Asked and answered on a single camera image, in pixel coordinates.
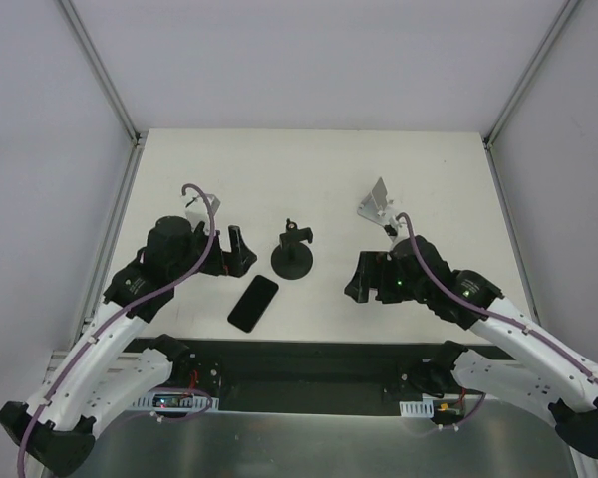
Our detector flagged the black round-base phone stand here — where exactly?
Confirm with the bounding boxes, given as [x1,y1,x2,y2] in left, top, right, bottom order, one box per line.
[271,218,313,280]

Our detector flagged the black smartphone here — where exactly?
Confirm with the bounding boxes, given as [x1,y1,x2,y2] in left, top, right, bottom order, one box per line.
[227,275,279,334]

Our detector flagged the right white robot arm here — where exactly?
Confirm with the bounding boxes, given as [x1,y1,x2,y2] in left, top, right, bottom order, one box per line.
[344,236,598,459]

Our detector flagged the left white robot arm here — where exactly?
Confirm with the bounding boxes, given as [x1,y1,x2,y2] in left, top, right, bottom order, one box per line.
[0,216,257,477]

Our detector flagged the silver folding phone stand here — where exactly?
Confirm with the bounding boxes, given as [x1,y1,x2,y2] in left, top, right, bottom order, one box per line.
[357,177,398,227]

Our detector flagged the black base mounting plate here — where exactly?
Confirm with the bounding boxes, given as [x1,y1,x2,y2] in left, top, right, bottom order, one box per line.
[129,337,509,415]

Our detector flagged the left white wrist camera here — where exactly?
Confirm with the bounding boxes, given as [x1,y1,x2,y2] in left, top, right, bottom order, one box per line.
[181,191,221,236]

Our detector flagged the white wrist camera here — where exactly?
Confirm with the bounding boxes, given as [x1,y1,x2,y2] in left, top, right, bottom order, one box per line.
[181,191,221,236]
[384,216,408,239]

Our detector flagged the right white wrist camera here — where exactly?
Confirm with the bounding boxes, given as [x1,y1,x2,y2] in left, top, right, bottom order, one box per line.
[384,216,408,239]

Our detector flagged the right white cable duct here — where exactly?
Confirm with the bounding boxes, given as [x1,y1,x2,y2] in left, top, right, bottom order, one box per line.
[399,399,435,419]

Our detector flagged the white cable duct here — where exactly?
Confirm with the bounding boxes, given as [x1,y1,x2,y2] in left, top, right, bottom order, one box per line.
[129,392,219,413]
[399,399,435,419]

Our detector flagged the left white cable duct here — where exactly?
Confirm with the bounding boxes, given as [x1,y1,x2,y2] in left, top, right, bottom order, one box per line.
[129,392,219,413]

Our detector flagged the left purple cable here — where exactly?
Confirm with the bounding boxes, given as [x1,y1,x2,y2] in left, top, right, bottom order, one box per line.
[15,183,221,478]

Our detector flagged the left aluminium frame post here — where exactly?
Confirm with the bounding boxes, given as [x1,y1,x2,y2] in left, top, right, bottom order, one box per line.
[54,0,149,146]

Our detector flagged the aluminium frame post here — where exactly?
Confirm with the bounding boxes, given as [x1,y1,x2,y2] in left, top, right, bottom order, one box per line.
[54,0,149,146]
[483,0,584,150]

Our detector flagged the right aluminium frame post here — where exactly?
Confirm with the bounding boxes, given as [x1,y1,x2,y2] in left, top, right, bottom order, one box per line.
[483,0,584,150]

